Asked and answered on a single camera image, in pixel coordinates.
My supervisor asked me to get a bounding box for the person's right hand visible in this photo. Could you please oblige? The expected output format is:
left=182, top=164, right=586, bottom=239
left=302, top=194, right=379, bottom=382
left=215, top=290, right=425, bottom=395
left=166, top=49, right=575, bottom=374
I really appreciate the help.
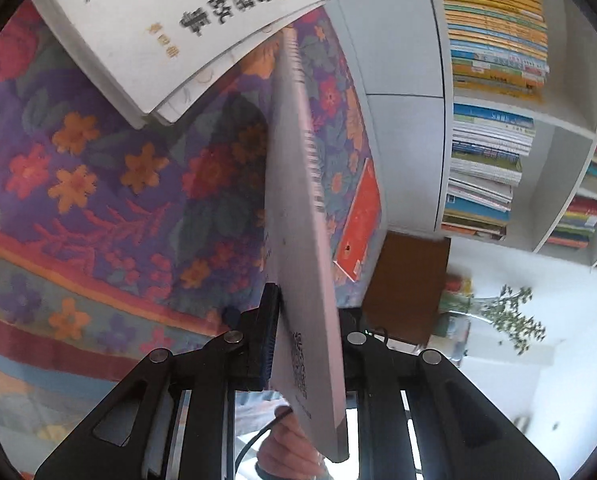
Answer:
left=257, top=406, right=330, bottom=479

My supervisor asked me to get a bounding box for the white book with yellow figures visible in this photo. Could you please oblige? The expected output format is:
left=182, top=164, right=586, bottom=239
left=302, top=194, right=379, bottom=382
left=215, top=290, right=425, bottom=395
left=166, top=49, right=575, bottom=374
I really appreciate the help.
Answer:
left=28, top=0, right=334, bottom=128

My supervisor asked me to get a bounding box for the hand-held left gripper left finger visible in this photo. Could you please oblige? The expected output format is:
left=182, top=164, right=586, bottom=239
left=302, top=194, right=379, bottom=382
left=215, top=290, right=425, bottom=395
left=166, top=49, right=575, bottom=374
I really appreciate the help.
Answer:
left=33, top=284, right=282, bottom=480

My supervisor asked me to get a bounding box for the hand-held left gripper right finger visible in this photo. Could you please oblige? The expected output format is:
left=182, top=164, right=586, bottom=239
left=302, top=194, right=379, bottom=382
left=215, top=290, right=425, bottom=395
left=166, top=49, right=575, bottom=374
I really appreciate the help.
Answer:
left=335, top=307, right=561, bottom=480

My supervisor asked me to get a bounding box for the brown wooden board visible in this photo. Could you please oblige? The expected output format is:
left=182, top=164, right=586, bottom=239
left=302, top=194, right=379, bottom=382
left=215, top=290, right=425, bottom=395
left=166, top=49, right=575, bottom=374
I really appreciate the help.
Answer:
left=362, top=232, right=451, bottom=346

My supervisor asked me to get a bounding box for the orange book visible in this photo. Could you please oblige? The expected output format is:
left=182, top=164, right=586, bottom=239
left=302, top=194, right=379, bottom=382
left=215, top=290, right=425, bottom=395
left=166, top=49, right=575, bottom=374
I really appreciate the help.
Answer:
left=332, top=157, right=383, bottom=283

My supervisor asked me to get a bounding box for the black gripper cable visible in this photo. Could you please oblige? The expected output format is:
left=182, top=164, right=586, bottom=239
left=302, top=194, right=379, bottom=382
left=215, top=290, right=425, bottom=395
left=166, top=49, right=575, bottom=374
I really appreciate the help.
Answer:
left=235, top=410, right=293, bottom=480

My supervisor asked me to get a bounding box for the stack of red green books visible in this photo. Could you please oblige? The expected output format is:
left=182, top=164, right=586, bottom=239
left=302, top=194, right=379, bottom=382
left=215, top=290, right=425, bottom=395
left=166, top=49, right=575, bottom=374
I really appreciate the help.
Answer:
left=545, top=195, right=597, bottom=251

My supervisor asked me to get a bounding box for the stack of yellow spine books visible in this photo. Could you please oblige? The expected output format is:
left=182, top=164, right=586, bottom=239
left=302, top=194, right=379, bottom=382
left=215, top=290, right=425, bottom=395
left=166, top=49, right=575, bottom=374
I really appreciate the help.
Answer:
left=438, top=0, right=550, bottom=106

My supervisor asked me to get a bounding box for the floral blanket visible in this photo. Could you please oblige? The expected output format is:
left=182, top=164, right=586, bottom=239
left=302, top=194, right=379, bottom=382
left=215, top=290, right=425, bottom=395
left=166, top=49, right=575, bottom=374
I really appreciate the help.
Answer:
left=0, top=0, right=386, bottom=411

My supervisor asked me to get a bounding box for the green potted plant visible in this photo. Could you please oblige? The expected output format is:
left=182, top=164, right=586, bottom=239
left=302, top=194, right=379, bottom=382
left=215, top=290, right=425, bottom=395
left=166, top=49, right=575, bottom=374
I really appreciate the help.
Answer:
left=471, top=285, right=546, bottom=356

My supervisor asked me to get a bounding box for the white paperback booklet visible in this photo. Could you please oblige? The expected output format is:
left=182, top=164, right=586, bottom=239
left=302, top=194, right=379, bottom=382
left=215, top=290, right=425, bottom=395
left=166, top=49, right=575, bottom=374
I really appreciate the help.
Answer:
left=263, top=27, right=351, bottom=463

